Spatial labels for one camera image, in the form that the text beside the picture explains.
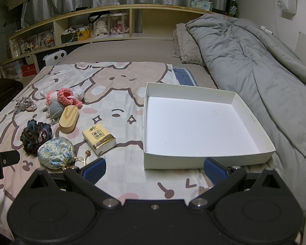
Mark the small gold box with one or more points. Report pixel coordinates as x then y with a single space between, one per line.
98 135

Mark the display case with white doll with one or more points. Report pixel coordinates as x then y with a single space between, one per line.
100 28

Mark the pink crochet heart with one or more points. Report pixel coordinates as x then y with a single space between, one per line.
66 95

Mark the grey crochet doll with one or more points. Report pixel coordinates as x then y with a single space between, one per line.
54 108

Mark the small yellow bag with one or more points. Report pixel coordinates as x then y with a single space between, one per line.
83 35

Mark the printed cartoon blanket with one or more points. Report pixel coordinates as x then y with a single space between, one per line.
112 81

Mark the white crochet ball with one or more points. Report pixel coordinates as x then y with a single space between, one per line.
78 91

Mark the grey duvet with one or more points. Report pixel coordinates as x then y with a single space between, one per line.
257 69

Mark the white storage basket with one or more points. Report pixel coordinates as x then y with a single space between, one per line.
30 60

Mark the display case with red doll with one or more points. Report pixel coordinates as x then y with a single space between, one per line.
119 25

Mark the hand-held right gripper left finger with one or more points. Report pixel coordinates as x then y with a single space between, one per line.
94 170

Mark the dark crochet scrunchie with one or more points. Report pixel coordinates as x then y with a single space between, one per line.
35 135

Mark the clear plastic storage bin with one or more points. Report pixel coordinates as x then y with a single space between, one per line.
11 71

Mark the grey fluffy pillow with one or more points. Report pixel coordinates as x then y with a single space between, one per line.
176 43
191 46

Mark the white cardboard box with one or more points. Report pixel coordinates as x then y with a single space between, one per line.
193 122

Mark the bed with taupe sheet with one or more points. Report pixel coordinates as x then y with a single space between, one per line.
117 51

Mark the dark green box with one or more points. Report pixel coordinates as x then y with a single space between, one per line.
68 38

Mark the red box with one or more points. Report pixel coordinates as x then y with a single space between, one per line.
29 70

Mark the pink white crochet doll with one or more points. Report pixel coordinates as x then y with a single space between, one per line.
49 97

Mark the wooden block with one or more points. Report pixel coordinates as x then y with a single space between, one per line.
68 118

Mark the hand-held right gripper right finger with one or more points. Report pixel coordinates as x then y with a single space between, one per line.
214 170

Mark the blue striped towel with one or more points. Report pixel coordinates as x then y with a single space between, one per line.
185 76

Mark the pale green tissue box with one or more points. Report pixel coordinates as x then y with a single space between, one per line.
201 5

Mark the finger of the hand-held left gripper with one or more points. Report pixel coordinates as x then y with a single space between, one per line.
10 158

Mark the green glass bottle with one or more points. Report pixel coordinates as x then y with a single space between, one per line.
233 7

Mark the row of illustrated picture cards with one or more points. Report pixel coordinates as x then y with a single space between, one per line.
35 42

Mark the wooden headboard shelf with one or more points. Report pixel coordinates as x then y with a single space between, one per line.
155 7

